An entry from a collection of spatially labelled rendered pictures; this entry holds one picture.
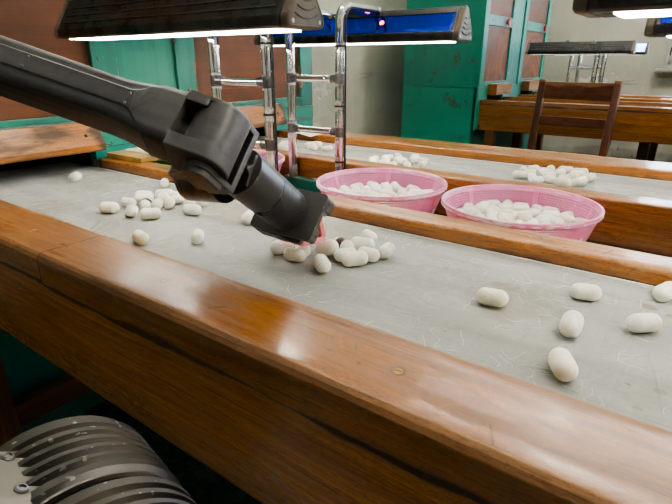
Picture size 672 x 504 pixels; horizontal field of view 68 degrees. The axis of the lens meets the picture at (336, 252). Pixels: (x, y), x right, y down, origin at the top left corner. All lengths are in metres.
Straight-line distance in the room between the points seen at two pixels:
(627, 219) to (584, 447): 0.70
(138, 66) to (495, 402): 1.32
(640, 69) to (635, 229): 4.60
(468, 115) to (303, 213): 2.89
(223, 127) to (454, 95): 3.04
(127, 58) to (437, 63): 2.42
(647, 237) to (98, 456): 0.93
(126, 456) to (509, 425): 0.25
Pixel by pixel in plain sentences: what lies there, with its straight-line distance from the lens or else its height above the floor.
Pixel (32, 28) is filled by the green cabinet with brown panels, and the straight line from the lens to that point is 1.40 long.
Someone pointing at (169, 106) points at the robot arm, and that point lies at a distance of 0.54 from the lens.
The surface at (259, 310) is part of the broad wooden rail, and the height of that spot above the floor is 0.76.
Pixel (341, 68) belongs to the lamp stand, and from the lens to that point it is 1.20.
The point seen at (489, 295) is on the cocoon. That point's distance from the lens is 0.58.
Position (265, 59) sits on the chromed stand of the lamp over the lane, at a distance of 1.02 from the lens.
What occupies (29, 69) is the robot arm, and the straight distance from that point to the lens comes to 0.60.
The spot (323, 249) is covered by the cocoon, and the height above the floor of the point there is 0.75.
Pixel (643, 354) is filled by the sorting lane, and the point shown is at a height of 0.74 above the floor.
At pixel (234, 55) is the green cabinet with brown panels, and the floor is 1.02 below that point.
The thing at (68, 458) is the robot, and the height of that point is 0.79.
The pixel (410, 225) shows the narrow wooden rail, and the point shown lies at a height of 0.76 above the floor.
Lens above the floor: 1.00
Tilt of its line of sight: 21 degrees down
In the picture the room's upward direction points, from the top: straight up
